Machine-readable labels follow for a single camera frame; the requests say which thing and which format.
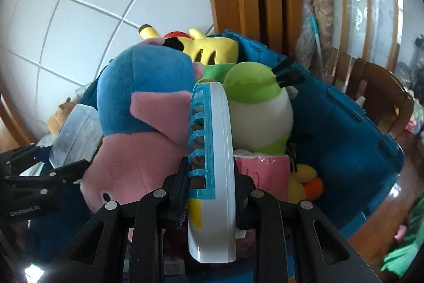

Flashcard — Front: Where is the green white bird plush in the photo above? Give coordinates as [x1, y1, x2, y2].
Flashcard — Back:
[220, 58, 305, 154]

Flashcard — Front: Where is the patterned lace curtain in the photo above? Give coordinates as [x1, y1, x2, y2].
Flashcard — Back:
[331, 0, 406, 71]

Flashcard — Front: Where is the blue plastic storage box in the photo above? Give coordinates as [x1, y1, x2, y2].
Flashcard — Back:
[79, 29, 406, 237]

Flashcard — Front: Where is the pink pig plush blue shirt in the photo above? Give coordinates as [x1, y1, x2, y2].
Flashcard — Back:
[81, 38, 206, 237]

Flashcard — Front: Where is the wooden chair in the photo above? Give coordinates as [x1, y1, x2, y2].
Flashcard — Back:
[333, 53, 416, 141]

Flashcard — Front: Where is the yellow duck plush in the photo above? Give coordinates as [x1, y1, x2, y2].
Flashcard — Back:
[286, 164, 324, 204]

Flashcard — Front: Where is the pink packet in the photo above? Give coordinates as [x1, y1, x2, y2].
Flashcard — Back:
[233, 150, 292, 201]

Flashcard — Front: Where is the clear plastic box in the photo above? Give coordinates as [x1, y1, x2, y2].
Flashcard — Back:
[48, 104, 103, 167]

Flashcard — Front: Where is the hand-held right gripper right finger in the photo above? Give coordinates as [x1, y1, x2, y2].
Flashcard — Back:
[232, 157, 381, 283]

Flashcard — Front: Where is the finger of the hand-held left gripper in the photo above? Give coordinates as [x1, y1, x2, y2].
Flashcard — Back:
[7, 159, 91, 201]
[0, 144, 39, 176]

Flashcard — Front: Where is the bright green plush toy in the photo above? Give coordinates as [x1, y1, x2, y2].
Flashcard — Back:
[202, 62, 237, 82]

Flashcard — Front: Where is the green and pink plush toy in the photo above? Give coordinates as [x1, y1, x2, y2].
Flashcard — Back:
[381, 200, 424, 277]

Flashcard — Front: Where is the white blue handheld fan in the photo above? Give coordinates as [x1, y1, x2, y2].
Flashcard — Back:
[185, 80, 247, 264]

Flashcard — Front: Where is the tan plush toy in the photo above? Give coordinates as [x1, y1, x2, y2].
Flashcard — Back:
[46, 97, 75, 134]

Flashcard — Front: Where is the teal broom stick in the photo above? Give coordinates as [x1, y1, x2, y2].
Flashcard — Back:
[310, 16, 327, 78]

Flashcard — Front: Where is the yellow mouse plush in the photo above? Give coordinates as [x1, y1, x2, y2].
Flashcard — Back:
[138, 24, 240, 66]

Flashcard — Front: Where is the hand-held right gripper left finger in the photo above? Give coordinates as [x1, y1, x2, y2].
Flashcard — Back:
[43, 155, 189, 283]

